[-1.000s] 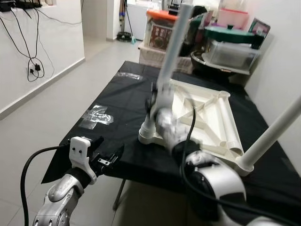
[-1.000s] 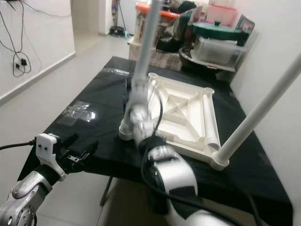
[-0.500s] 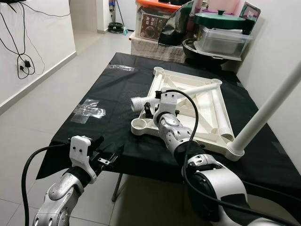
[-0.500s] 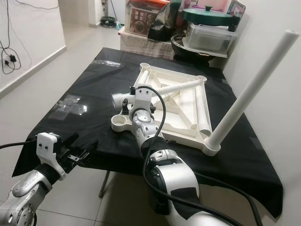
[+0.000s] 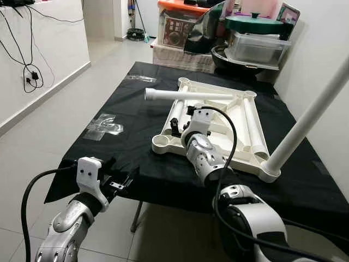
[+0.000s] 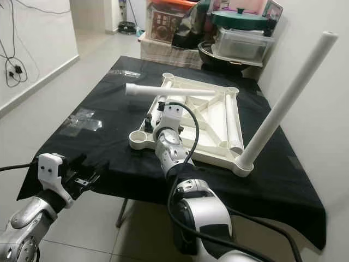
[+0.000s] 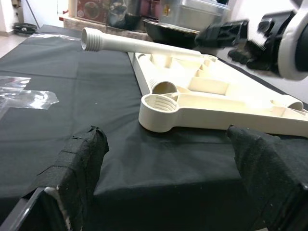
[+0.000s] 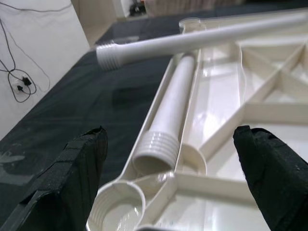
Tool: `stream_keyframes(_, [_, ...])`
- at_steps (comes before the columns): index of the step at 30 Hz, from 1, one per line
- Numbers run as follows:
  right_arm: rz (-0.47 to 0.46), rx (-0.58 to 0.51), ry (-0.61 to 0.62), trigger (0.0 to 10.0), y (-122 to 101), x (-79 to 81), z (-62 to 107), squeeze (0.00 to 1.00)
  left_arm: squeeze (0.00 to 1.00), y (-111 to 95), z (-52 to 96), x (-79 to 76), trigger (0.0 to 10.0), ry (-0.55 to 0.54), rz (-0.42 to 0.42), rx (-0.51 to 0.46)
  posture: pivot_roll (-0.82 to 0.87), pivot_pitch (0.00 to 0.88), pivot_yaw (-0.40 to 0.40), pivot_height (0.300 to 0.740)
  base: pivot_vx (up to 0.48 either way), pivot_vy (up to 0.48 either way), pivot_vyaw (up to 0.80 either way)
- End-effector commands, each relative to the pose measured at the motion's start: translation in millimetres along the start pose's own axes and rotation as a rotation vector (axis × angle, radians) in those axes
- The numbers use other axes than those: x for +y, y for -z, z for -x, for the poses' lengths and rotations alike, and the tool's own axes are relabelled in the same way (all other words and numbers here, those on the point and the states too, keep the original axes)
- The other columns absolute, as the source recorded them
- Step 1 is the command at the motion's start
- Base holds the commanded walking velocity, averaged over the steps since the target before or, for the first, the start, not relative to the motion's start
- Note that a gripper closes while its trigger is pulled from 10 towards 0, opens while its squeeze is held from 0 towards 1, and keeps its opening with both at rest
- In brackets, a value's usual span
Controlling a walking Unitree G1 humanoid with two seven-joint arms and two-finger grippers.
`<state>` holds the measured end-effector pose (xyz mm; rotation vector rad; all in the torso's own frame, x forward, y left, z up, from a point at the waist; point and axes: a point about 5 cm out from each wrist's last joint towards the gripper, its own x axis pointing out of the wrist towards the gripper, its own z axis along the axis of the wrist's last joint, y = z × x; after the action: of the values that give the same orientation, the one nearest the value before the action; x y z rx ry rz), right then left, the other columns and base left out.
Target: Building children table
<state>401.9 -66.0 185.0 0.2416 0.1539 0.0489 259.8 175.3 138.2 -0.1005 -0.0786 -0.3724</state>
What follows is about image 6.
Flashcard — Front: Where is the thin grey wall cable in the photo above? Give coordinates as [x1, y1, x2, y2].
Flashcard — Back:
[14, 0, 71, 16]

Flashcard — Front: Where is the white plastic table top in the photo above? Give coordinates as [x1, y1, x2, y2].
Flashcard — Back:
[129, 73, 254, 176]

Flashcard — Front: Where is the clear plastic container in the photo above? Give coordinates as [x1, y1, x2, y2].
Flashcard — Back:
[213, 27, 276, 62]

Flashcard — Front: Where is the pink plastic tub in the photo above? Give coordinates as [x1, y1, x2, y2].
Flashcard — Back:
[221, 0, 265, 13]

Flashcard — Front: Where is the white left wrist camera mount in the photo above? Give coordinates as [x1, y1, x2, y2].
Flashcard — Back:
[37, 153, 73, 209]

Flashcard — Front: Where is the beige cloth covered bench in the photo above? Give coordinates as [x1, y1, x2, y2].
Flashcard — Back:
[139, 37, 202, 69]

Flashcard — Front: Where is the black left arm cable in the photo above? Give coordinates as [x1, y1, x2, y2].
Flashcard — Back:
[0, 163, 40, 172]

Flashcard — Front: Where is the black round wok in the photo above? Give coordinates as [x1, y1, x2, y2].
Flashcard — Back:
[198, 39, 262, 67]

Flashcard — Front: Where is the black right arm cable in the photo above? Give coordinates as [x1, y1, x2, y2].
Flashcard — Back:
[164, 101, 303, 262]

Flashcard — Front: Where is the black coiled hose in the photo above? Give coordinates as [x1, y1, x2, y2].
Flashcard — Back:
[119, 21, 138, 34]

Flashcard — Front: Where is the black tablecloth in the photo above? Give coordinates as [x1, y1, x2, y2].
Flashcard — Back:
[17, 56, 328, 251]

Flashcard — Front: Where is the clear storage box orange lid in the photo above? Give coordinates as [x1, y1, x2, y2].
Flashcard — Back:
[145, 0, 191, 43]

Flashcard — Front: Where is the black wall cable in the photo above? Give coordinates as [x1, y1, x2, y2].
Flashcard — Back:
[0, 0, 33, 88]

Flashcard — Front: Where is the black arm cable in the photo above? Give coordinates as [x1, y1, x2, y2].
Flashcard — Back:
[164, 101, 303, 262]
[0, 163, 40, 172]

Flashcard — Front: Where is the green pot lid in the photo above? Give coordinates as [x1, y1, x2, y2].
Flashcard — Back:
[212, 8, 269, 31]

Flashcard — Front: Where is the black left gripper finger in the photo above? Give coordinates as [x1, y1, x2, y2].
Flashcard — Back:
[87, 163, 104, 186]

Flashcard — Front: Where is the red printed carton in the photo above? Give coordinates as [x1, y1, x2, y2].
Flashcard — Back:
[150, 11, 180, 41]

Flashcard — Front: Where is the white plastic table leg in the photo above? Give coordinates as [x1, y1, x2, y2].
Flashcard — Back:
[125, 83, 216, 99]
[224, 93, 244, 156]
[154, 97, 170, 118]
[234, 31, 339, 176]

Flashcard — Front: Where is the dark metal folding table frame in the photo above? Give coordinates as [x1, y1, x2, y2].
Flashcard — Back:
[116, 198, 129, 229]

